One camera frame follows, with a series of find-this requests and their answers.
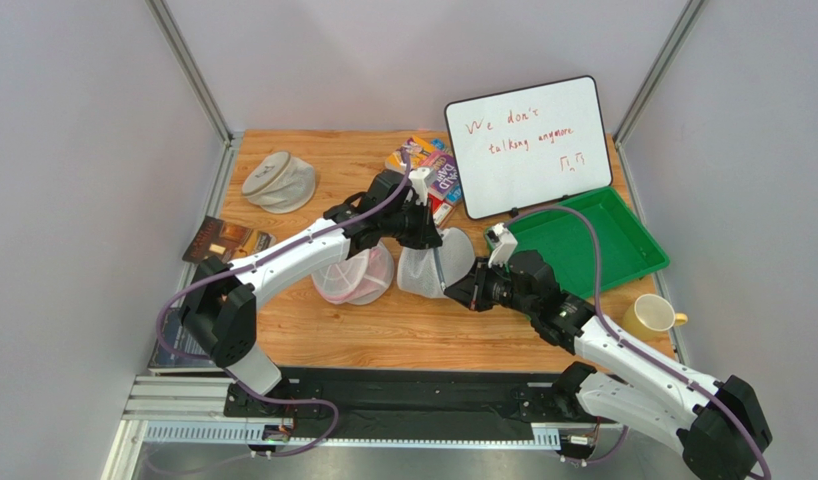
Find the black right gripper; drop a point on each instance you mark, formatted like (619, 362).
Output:
(479, 287)

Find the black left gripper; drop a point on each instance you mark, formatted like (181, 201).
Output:
(426, 234)

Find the white mesh laundry bag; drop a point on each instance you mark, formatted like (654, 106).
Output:
(427, 273)

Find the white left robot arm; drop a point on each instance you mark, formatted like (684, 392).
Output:
(220, 306)

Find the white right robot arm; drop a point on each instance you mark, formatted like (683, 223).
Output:
(717, 427)

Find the pink-rimmed mesh laundry bag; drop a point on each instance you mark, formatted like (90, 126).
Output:
(359, 280)

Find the beige mesh laundry bag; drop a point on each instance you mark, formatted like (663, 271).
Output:
(280, 184)

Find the red comic paperback book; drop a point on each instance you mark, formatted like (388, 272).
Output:
(441, 210)

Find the Roald Dahl colourful book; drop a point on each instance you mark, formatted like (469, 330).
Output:
(416, 149)

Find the whiteboard with red writing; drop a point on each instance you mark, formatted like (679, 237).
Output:
(529, 146)

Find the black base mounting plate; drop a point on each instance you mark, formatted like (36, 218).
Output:
(381, 404)

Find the green plastic tray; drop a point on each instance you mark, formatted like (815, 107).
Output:
(628, 250)

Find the yellow cup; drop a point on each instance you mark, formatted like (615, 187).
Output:
(650, 316)

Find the Kate DiCamillo dark book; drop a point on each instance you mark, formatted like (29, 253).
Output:
(225, 240)

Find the dark blue hardcover book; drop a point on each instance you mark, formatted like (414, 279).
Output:
(164, 362)

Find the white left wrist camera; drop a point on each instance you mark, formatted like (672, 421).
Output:
(421, 179)

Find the aluminium frame rail left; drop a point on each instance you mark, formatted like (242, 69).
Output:
(210, 189)

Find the aluminium frame rail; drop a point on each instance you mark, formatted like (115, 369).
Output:
(671, 47)
(210, 189)

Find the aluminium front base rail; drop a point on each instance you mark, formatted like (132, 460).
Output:
(189, 409)

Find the aluminium frame rail right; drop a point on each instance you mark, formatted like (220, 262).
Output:
(671, 47)

